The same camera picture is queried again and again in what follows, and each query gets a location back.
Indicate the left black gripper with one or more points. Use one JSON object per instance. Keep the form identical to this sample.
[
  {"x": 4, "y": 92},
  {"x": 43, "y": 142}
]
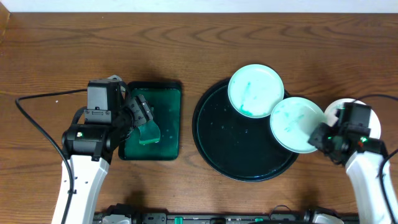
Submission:
[{"x": 140, "y": 109}]

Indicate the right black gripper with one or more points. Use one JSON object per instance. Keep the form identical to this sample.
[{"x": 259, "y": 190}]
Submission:
[{"x": 316, "y": 137}]

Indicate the white plate green stain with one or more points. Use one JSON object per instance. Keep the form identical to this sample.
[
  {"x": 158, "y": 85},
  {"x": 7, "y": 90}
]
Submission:
[{"x": 331, "y": 117}]

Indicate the green sponge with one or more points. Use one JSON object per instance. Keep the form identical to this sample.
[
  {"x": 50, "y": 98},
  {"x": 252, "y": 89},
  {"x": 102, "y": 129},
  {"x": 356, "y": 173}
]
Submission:
[{"x": 149, "y": 133}]

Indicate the pale green plate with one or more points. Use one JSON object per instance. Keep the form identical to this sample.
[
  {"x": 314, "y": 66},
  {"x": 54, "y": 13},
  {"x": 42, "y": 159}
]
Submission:
[
  {"x": 254, "y": 90},
  {"x": 292, "y": 122}
]

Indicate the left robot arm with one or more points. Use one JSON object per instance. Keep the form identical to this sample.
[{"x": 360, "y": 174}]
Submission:
[{"x": 88, "y": 145}]

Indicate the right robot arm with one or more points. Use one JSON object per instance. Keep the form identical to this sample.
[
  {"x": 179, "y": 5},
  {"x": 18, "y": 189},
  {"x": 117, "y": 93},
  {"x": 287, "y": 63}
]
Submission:
[{"x": 366, "y": 163}]

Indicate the rectangular black tray green water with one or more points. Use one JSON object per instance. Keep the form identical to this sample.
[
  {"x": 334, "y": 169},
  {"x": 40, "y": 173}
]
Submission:
[{"x": 164, "y": 99}]

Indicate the round black tray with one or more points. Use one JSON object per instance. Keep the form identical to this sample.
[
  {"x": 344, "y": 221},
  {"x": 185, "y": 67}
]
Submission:
[{"x": 234, "y": 145}]

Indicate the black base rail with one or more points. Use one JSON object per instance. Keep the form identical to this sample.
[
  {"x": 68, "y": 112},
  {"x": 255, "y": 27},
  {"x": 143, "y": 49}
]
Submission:
[{"x": 122, "y": 213}]

